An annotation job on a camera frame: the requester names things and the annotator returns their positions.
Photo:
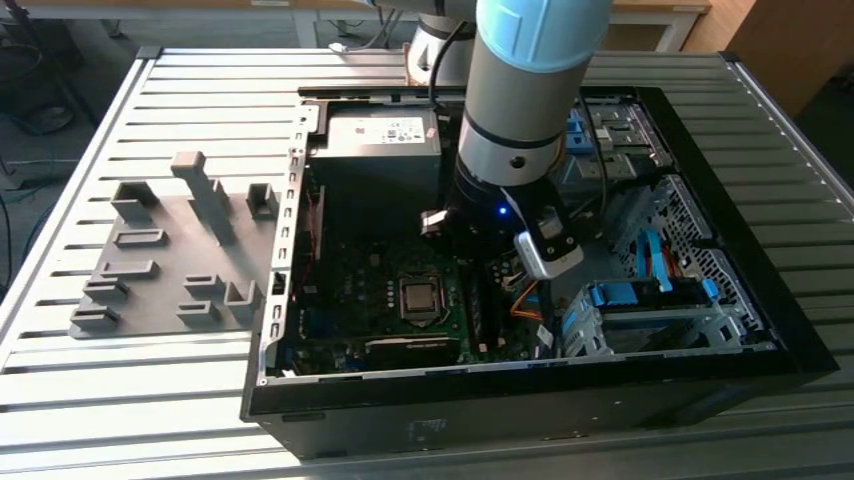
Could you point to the dark equipment beside table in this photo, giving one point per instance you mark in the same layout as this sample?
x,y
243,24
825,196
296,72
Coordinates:
x,y
40,75

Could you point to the hard disk in blue carrier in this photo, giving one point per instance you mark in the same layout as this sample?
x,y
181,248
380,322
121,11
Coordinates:
x,y
620,294

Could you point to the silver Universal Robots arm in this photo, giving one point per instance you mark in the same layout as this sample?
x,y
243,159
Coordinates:
x,y
520,100

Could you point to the low metal disk bay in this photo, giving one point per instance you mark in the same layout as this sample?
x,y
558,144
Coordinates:
x,y
667,314

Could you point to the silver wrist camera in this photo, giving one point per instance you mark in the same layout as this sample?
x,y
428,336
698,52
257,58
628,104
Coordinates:
x,y
550,250

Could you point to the CPU socket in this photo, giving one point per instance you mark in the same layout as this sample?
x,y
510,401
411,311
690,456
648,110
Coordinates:
x,y
423,318

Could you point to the blue drive bay latch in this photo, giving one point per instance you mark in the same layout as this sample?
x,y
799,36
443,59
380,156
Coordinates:
x,y
576,135

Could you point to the green motherboard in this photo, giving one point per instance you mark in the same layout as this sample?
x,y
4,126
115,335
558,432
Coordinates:
x,y
360,300

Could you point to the grey power supply unit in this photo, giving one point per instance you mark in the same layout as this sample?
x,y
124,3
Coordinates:
x,y
373,175

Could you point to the wooden cabinet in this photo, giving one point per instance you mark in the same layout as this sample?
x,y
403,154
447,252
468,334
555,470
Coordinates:
x,y
787,50

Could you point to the tall metal drive cage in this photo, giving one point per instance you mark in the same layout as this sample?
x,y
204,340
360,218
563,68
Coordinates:
x,y
634,150

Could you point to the silver CPU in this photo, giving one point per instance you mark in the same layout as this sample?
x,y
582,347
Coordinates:
x,y
420,297

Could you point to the grey parts rack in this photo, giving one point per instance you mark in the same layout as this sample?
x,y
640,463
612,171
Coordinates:
x,y
173,235

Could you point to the black graphics card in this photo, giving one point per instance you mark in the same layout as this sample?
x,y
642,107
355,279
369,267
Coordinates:
x,y
414,352

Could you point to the white framed desk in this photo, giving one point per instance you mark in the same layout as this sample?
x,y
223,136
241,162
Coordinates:
x,y
640,18

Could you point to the black open PC case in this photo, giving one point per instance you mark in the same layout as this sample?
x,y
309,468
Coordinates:
x,y
467,410

